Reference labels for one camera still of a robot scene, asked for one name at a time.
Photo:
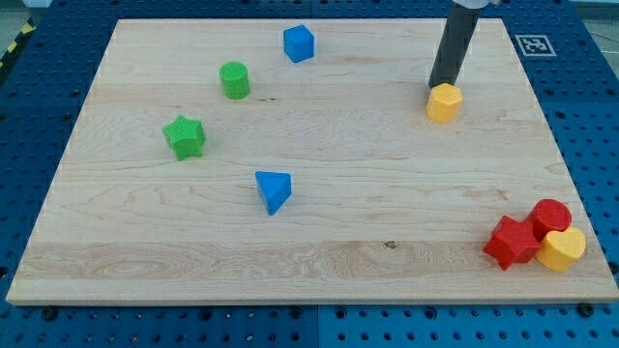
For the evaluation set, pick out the silver rod mount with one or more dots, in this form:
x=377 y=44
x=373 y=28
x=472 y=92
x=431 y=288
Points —
x=476 y=4

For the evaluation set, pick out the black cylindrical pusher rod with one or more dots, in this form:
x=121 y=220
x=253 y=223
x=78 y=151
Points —
x=457 y=35

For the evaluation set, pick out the yellow hexagon block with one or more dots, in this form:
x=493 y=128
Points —
x=444 y=103

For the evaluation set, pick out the white fiducial marker tag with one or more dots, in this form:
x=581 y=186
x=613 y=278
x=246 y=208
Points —
x=534 y=45

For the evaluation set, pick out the blue cube block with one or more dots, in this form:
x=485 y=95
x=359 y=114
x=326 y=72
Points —
x=298 y=43

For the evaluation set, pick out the red cylinder block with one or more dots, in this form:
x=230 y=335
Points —
x=549 y=215

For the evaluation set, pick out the light wooden board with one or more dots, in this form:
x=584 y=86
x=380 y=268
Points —
x=387 y=206

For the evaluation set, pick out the red star block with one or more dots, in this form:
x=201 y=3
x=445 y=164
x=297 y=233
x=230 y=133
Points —
x=511 y=242

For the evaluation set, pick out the green cylinder block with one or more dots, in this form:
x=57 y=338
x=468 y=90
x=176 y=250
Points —
x=234 y=78

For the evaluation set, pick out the blue triangle block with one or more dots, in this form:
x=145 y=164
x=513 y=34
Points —
x=274 y=189

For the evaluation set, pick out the yellow heart block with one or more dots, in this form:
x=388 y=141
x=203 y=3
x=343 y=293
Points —
x=561 y=249

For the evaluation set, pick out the green star block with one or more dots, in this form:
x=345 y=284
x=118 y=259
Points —
x=185 y=137

